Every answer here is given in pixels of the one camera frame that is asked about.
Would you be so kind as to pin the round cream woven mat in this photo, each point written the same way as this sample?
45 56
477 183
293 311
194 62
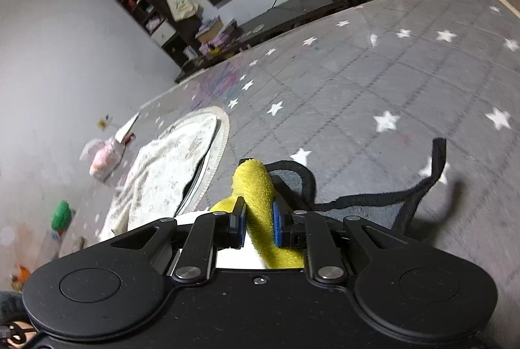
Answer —
222 125

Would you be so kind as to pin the grey cloth with black trim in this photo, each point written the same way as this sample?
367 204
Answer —
365 213

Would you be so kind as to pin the orange toy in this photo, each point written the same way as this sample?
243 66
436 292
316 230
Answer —
21 278

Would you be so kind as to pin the dark low television stand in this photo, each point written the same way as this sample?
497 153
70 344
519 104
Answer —
284 13

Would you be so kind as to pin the white paper card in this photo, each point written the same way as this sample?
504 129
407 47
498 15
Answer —
128 127

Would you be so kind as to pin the pink plastic bag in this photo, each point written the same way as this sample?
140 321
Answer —
103 160

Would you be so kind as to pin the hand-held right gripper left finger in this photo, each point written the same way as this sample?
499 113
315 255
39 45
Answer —
237 225

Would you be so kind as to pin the green toy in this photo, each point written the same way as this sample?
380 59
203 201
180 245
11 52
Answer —
61 215

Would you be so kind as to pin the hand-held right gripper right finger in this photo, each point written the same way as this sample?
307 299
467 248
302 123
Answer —
281 227

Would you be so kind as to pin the yellow sponge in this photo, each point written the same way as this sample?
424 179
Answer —
258 202

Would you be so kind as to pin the cardboard box with clutter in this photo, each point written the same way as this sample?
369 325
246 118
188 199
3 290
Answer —
213 34

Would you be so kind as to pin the star patterned tablecloth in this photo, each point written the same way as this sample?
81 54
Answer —
365 88

